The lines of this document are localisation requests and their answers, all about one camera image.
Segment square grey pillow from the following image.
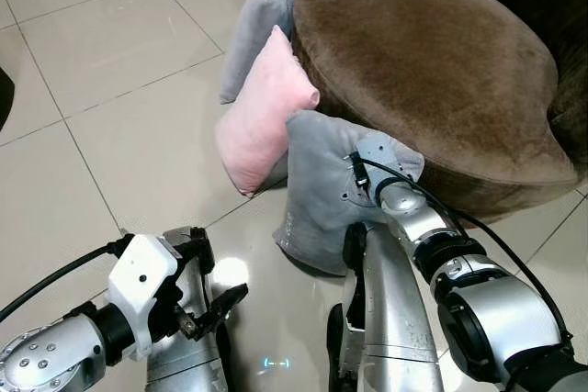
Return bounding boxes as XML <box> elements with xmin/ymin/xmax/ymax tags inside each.
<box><xmin>273</xmin><ymin>109</ymin><xmax>426</xmax><ymax>277</ymax></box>

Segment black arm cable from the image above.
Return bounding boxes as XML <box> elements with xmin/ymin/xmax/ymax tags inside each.
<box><xmin>347</xmin><ymin>151</ymin><xmax>563</xmax><ymax>338</ymax></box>
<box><xmin>0</xmin><ymin>234</ymin><xmax>135</xmax><ymax>323</ymax></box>

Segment pink pillow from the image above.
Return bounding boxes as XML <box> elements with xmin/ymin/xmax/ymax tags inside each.
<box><xmin>214</xmin><ymin>25</ymin><xmax>322</xmax><ymax>198</ymax></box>

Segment long grey pillow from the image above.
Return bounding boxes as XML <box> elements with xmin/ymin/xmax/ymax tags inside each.
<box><xmin>219</xmin><ymin>0</ymin><xmax>304</xmax><ymax>106</ymax></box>

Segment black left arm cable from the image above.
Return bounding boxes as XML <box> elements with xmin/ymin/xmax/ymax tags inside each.
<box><xmin>0</xmin><ymin>234</ymin><xmax>135</xmax><ymax>323</ymax></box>

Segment brown plush sofa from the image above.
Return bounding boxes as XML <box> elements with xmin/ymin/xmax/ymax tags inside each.
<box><xmin>291</xmin><ymin>0</ymin><xmax>588</xmax><ymax>224</ymax></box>

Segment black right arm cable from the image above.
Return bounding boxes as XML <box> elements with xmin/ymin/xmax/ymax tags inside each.
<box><xmin>347</xmin><ymin>151</ymin><xmax>563</xmax><ymax>338</ymax></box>

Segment silver right robot leg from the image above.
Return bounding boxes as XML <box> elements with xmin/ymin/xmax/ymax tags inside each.
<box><xmin>327</xmin><ymin>221</ymin><xmax>447</xmax><ymax>392</ymax></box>

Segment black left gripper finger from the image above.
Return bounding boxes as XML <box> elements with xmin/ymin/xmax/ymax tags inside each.
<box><xmin>180</xmin><ymin>283</ymin><xmax>250</xmax><ymax>340</ymax></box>
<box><xmin>162</xmin><ymin>226</ymin><xmax>216</xmax><ymax>274</ymax></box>

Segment silver left robot leg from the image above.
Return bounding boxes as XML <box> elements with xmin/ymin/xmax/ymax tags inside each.
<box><xmin>145</xmin><ymin>250</ymin><xmax>238</xmax><ymax>392</ymax></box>

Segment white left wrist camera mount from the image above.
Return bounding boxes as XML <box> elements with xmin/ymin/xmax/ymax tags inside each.
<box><xmin>107</xmin><ymin>233</ymin><xmax>183</xmax><ymax>362</ymax></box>

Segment silver robot leg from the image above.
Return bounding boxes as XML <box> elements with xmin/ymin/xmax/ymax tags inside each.
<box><xmin>327</xmin><ymin>221</ymin><xmax>447</xmax><ymax>392</ymax></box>
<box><xmin>145</xmin><ymin>250</ymin><xmax>238</xmax><ymax>392</ymax></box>

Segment dark object at floor edge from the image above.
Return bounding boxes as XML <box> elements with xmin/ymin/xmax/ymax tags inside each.
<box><xmin>0</xmin><ymin>65</ymin><xmax>16</xmax><ymax>132</ymax></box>

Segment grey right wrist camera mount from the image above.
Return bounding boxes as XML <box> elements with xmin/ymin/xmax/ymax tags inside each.
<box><xmin>343</xmin><ymin>131</ymin><xmax>426</xmax><ymax>207</ymax></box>

